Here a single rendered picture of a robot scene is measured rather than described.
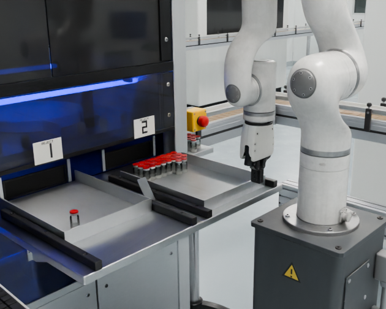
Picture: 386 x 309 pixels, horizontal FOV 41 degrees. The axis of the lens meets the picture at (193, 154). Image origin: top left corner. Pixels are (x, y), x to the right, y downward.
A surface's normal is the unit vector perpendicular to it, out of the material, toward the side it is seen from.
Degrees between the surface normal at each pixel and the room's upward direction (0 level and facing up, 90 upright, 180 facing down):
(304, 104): 126
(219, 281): 0
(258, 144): 91
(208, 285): 0
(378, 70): 90
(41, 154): 90
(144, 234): 0
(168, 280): 90
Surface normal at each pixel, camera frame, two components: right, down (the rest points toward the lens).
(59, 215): -0.01, -0.95
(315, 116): -0.43, 0.76
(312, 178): -0.58, 0.25
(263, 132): 0.67, 0.22
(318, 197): -0.37, 0.29
